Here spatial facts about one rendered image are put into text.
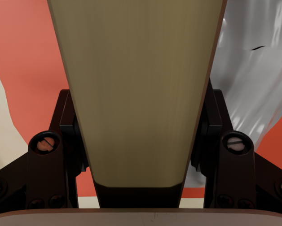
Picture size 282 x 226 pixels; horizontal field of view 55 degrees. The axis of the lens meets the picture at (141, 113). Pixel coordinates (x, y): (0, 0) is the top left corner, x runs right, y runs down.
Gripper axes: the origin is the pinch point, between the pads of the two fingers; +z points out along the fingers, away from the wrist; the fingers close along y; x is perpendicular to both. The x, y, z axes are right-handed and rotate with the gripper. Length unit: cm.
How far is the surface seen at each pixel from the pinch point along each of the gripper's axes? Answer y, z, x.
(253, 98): 7.8, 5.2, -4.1
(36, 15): -5.9, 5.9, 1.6
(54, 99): -6.3, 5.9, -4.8
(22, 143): -10.4, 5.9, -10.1
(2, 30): -8.1, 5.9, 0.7
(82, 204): -7.0, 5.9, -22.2
